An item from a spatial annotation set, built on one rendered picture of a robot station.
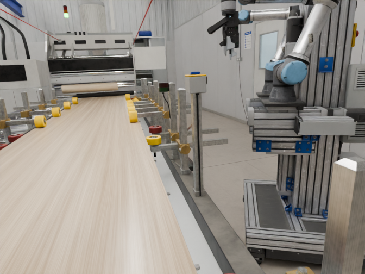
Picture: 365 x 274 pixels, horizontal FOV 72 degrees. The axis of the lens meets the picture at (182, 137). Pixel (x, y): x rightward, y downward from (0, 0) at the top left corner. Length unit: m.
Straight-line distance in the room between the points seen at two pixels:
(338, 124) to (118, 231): 1.23
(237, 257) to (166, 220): 0.30
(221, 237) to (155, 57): 3.43
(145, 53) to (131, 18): 6.66
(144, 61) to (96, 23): 4.30
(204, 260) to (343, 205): 0.62
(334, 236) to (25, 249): 0.56
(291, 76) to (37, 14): 9.87
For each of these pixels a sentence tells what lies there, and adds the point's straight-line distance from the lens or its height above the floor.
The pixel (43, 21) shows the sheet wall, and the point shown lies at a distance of 10.66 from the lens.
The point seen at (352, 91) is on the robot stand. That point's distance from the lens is 1.80.
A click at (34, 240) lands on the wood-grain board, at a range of 0.67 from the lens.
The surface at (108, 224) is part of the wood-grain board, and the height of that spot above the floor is 0.90.
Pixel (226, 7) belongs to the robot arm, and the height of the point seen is 1.53.
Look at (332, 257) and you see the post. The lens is 0.46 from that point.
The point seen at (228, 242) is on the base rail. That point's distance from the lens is 0.89.
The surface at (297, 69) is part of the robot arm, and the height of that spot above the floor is 1.22.
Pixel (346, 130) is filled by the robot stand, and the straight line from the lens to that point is 1.54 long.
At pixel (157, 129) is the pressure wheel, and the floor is 0.90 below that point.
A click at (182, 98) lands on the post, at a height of 1.10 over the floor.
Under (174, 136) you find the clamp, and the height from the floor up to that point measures 0.85.
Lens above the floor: 1.24
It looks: 15 degrees down
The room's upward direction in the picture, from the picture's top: 3 degrees counter-clockwise
